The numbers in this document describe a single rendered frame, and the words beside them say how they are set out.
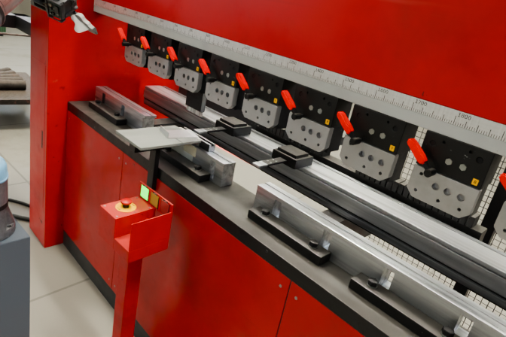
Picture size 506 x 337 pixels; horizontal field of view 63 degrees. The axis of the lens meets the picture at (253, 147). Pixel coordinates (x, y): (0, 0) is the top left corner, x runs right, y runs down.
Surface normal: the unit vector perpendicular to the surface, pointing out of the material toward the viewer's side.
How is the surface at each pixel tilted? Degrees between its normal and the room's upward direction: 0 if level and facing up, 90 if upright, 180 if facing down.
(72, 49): 90
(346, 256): 90
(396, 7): 90
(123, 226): 90
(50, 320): 0
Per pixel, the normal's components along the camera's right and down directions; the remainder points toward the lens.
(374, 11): -0.70, 0.11
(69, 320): 0.18, -0.92
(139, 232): 0.72, 0.36
